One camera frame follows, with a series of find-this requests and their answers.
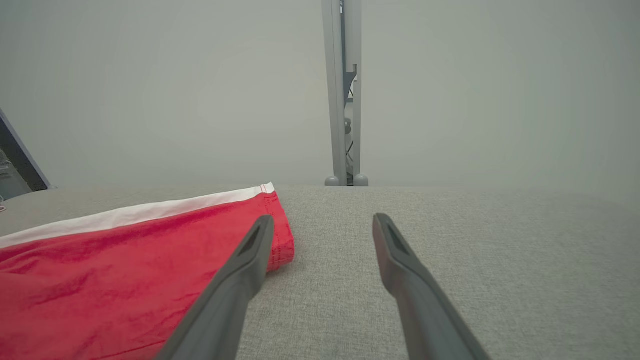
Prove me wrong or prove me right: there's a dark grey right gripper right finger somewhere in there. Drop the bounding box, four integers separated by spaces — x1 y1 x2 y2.
372 213 492 360

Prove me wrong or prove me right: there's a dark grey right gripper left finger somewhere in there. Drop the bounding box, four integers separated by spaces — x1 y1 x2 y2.
155 214 275 360

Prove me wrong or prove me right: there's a pile of red jerseys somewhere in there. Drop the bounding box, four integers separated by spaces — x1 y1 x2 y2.
0 182 295 360

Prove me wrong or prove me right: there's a dark framed panel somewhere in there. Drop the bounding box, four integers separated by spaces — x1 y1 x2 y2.
0 107 53 201

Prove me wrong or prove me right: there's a grey metal partition post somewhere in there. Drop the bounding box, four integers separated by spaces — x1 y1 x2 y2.
321 0 369 187

